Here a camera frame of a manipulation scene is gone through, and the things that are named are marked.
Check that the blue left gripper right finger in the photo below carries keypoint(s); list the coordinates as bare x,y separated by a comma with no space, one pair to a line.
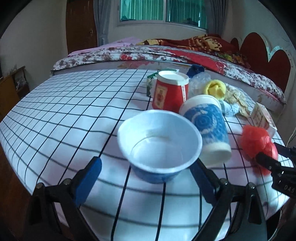
206,180

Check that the brown wooden door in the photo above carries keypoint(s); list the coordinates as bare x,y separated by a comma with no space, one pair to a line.
80,25

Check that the pink sheet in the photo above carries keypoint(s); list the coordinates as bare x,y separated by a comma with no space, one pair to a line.
125,42

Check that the green white milk carton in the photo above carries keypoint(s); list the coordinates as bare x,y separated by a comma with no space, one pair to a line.
152,79

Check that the red instant noodle cup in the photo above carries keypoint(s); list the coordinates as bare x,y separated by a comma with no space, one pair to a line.
171,90

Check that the white blue paper bowl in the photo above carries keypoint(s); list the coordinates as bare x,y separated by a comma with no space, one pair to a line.
159,144

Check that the white grid tablecloth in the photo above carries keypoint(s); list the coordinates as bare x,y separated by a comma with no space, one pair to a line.
56,129

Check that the grey curtain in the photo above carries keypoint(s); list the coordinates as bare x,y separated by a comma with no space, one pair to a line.
102,10
215,11

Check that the white red small box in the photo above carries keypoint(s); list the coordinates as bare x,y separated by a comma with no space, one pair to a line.
262,118

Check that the window with green curtain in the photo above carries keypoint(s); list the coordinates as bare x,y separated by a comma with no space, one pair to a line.
184,12

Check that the red patterned blanket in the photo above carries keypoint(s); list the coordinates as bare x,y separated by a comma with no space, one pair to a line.
211,44

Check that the clear plastic bag blue cap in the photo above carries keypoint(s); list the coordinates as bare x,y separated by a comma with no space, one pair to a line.
198,78

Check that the light blue crumpled wrapper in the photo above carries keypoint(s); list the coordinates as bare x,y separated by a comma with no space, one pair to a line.
229,109

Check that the white crumpled tissue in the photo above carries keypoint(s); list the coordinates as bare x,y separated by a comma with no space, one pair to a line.
236,96

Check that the red white headboard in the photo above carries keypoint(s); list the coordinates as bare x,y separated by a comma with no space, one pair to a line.
275,63

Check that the blue white paper cup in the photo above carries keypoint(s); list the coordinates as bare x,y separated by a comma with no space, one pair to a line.
205,112

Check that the red plastic bag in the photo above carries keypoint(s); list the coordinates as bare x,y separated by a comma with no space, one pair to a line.
253,141

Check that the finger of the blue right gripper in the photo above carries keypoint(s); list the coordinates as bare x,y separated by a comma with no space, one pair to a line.
268,165
286,151

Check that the yellow towel cloth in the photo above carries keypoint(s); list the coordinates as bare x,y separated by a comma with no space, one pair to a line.
215,88

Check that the bed with floral cover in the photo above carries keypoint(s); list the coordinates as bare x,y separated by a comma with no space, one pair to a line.
265,90

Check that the grey curtain right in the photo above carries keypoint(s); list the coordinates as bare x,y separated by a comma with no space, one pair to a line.
215,11

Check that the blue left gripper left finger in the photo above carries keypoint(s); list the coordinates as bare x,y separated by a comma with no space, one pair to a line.
84,180

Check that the grey curtain left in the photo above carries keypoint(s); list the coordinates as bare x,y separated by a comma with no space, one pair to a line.
102,10

